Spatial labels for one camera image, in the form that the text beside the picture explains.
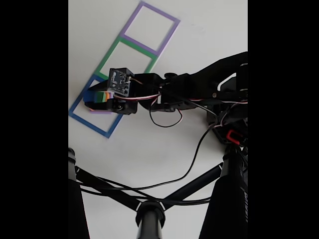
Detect purple tape square outline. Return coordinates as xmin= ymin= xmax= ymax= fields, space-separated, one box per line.
xmin=119 ymin=0 xmax=181 ymax=56

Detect purple square block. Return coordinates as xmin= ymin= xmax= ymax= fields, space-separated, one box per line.
xmin=89 ymin=91 xmax=116 ymax=115

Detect red white black servo cable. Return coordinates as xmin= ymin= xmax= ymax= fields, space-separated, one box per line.
xmin=113 ymin=79 xmax=248 ymax=128

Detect orange square block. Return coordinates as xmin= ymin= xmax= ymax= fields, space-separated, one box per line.
xmin=89 ymin=92 xmax=112 ymax=112

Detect black tripod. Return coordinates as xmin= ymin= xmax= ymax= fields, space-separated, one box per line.
xmin=68 ymin=147 xmax=248 ymax=239

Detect blue tape square outline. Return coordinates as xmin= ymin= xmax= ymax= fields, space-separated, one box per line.
xmin=68 ymin=74 xmax=133 ymax=139

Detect small blue cube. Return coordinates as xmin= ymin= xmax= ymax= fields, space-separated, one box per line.
xmin=84 ymin=91 xmax=97 ymax=104

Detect camera circuit board blue mount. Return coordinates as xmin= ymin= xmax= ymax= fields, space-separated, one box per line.
xmin=107 ymin=67 xmax=136 ymax=97

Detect green square block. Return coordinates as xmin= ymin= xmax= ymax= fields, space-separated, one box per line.
xmin=94 ymin=91 xmax=108 ymax=104

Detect green tape square outline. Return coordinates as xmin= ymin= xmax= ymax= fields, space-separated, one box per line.
xmin=94 ymin=36 xmax=158 ymax=82

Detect red clamp piece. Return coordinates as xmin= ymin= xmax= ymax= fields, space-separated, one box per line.
xmin=226 ymin=129 xmax=244 ymax=143

